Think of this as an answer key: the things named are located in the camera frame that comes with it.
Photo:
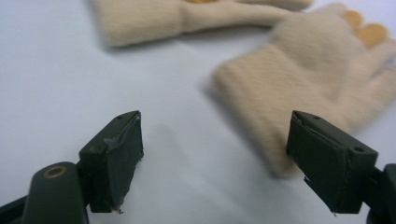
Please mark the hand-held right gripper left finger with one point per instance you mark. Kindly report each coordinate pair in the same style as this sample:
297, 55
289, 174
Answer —
120, 155

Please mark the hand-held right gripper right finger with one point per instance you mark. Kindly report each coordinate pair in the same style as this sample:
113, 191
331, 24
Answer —
327, 155

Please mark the cream knit glove yellow fingers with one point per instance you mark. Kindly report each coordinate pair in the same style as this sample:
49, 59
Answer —
280, 87

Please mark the cream knit glove with bear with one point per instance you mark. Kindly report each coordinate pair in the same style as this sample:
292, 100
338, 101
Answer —
149, 18

